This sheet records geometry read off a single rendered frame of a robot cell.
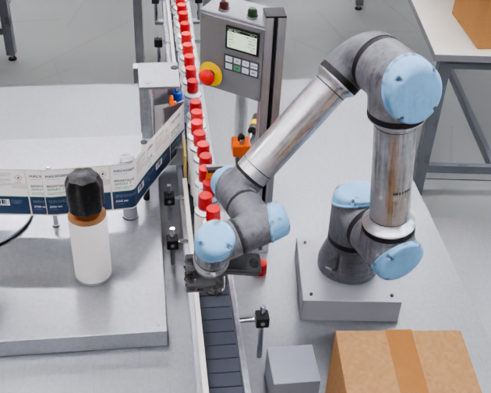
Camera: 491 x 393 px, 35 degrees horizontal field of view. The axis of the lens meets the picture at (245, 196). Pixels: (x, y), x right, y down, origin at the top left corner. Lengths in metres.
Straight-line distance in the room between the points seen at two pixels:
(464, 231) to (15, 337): 1.21
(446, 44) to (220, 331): 1.89
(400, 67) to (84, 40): 3.61
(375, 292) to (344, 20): 3.54
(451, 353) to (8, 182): 1.13
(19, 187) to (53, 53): 2.83
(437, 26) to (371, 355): 2.21
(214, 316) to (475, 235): 0.80
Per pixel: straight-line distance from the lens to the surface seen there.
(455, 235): 2.20
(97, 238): 1.79
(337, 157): 2.40
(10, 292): 1.91
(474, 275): 2.09
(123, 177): 1.97
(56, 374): 1.78
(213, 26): 1.73
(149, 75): 2.15
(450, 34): 3.39
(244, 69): 1.74
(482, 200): 3.78
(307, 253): 1.95
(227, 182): 1.59
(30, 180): 1.98
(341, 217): 1.78
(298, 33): 5.02
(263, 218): 1.50
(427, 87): 1.46
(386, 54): 1.47
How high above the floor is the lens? 2.20
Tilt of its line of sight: 38 degrees down
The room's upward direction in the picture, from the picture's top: 3 degrees clockwise
